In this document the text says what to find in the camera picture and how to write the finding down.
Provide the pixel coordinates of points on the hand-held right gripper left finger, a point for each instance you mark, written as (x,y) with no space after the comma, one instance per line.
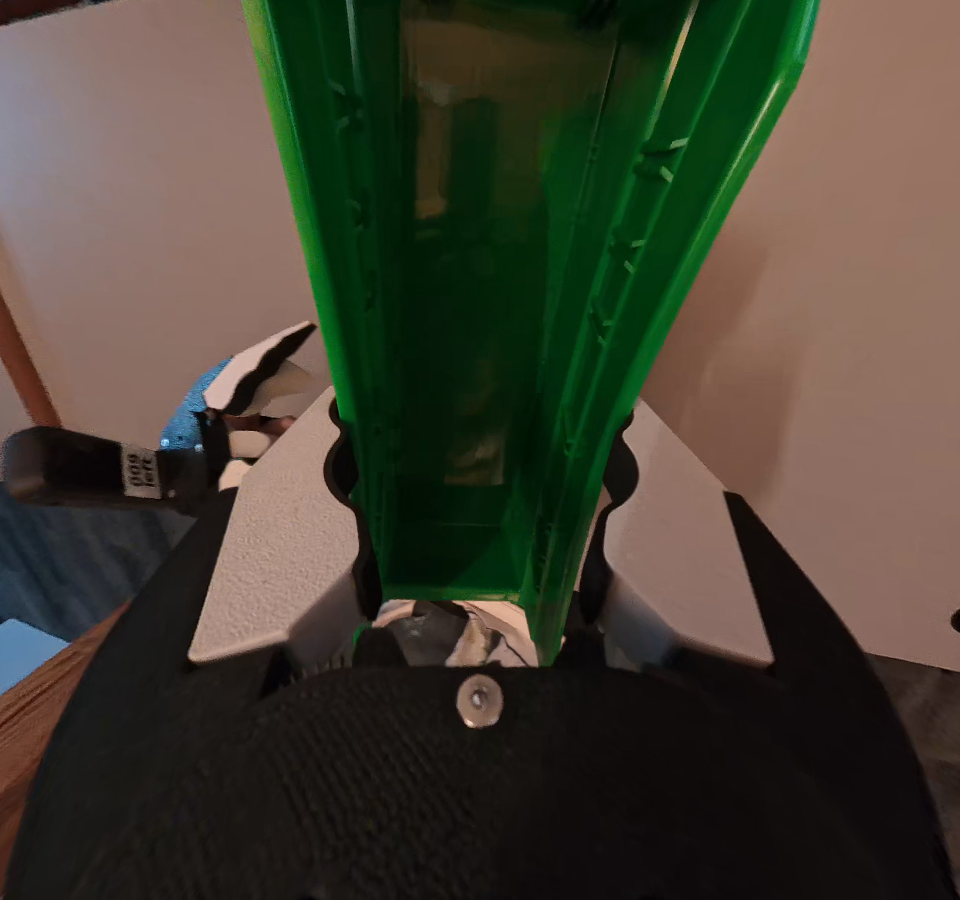
(263,570)

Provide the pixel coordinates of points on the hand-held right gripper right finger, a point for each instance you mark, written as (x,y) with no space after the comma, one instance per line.
(683,570)

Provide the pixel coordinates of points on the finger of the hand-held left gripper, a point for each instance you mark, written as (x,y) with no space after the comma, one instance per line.
(258,439)
(270,367)

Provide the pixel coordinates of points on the green plastic bin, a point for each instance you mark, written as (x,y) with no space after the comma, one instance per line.
(495,240)

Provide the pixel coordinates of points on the white patterned clothing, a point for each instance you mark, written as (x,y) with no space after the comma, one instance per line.
(450,633)

